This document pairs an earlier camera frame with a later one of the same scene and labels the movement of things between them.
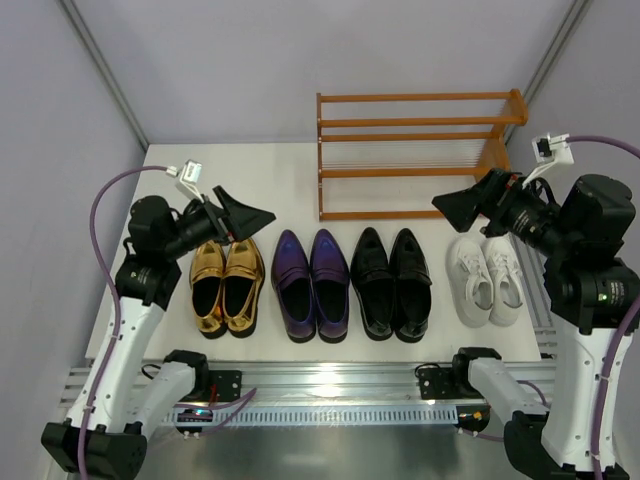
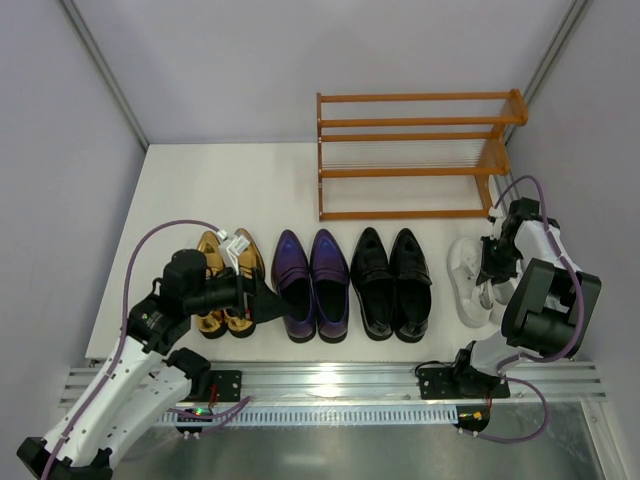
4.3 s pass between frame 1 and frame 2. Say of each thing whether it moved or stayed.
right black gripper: moved
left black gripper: moved
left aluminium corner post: stayed
